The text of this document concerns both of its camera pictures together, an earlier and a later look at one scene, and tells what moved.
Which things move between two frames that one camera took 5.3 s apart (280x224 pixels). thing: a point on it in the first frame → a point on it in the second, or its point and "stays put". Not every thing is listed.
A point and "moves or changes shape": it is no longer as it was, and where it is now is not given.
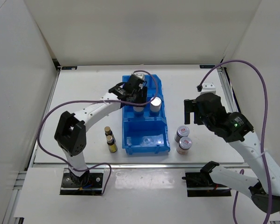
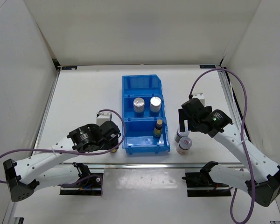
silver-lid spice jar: (138, 111) stays put
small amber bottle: (108, 132) moves or changes shape
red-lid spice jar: (182, 131) stays put
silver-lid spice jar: (155, 107) stays put
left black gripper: (142, 100) → (110, 143)
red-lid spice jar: (185, 143) stays put
